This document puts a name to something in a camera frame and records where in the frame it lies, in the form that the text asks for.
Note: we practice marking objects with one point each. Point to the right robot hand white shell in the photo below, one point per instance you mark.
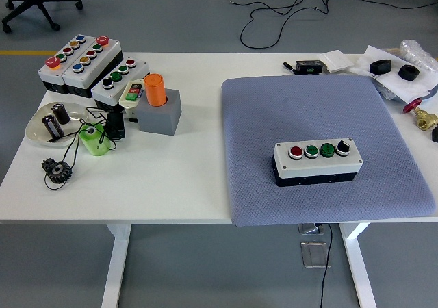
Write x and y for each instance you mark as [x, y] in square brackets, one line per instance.
[435, 133]

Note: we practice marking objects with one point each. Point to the four-button control box white black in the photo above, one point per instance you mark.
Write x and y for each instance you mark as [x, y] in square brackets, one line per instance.
[308, 169]
[102, 94]

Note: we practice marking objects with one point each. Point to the five-button box, emergency stop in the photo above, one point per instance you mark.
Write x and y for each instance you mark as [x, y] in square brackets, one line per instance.
[48, 77]
[85, 77]

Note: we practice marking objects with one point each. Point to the white paper sheet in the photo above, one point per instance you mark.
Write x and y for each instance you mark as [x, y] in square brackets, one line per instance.
[393, 78]

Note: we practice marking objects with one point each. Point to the bubble wrap roll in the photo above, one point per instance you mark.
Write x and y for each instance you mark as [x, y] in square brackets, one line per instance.
[415, 53]

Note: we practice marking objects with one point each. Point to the black device green label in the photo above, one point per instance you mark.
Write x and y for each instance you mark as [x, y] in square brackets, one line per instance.
[308, 66]

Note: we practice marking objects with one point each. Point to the blue-grey textured mat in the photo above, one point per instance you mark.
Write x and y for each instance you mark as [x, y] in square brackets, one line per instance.
[280, 116]

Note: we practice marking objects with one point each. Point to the white table leg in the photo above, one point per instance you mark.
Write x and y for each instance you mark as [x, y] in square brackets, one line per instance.
[116, 270]
[359, 270]

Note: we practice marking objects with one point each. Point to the silver floor outlet lid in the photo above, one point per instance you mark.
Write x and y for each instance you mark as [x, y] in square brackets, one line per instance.
[309, 229]

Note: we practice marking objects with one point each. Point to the small black tool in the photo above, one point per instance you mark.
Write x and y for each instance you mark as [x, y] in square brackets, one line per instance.
[288, 66]

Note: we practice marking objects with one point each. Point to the silver floor outlet box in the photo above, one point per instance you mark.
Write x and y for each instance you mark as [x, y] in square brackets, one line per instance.
[313, 255]

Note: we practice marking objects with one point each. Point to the grey block with hole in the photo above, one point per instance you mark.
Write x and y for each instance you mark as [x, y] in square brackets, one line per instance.
[157, 119]

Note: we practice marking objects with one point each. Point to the orange cylinder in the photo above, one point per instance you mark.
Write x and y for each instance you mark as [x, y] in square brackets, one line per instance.
[154, 90]

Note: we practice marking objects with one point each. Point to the small black adapter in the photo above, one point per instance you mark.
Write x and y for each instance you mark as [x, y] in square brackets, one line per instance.
[116, 125]

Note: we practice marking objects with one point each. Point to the green plastic cylinder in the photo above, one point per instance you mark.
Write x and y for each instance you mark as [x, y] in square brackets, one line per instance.
[96, 145]

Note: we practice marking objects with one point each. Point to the dark brown capacitor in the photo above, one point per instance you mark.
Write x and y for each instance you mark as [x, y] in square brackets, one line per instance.
[61, 114]

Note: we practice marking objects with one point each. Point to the black striped capacitor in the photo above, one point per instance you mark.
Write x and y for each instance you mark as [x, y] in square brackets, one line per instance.
[51, 126]

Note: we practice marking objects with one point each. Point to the black metal gear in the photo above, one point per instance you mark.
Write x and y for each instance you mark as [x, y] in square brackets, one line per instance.
[51, 171]

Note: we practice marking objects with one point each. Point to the silver shallow dish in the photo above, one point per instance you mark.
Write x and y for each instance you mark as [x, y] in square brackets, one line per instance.
[37, 126]

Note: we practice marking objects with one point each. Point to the white switch plate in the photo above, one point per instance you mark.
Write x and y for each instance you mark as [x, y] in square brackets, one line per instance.
[337, 61]

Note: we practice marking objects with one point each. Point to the cream two-button switch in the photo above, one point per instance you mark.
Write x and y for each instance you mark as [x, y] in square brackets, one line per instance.
[127, 106]

